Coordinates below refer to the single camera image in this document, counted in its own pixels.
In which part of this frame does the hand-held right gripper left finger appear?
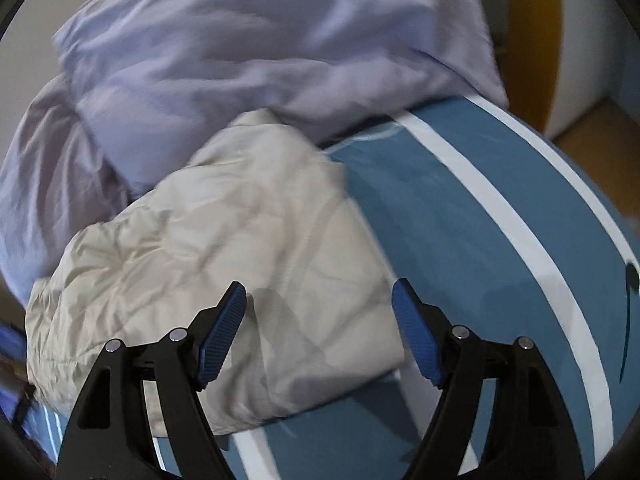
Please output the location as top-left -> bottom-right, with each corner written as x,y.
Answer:
55,281 -> 248,480

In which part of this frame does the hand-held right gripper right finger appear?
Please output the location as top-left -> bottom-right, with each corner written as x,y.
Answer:
391,277 -> 587,480

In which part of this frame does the beige puffer jacket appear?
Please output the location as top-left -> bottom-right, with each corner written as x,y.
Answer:
25,109 -> 407,436

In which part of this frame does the blue white striped bed sheet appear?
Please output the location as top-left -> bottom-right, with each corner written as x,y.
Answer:
30,95 -> 640,480

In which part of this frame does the lavender pillow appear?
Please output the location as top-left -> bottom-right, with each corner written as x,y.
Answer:
54,0 -> 507,188
0,72 -> 133,306

